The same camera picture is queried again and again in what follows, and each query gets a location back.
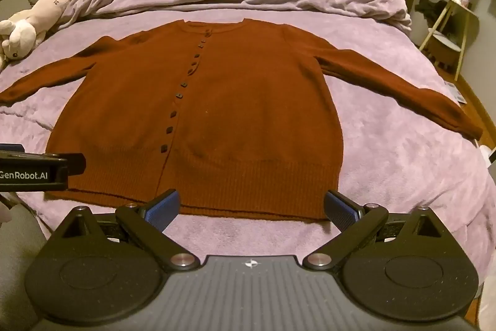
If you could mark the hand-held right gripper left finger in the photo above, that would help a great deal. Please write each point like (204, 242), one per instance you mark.
(164, 210)

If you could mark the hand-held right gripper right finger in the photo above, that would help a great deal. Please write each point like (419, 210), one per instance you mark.
(341, 212)

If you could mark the rust brown button cardigan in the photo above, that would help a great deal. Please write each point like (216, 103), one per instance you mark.
(240, 102)

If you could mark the purple fleece bed blanket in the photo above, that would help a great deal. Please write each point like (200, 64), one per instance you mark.
(387, 168)

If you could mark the papers on floor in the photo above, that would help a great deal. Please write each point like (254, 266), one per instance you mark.
(454, 92)

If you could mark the pink plush toy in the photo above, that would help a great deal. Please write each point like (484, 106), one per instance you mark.
(58, 1)

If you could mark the dark cloth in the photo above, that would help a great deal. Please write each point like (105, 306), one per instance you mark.
(430, 11)

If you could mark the side table with yellow legs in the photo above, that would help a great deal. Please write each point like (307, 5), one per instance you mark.
(465, 11)

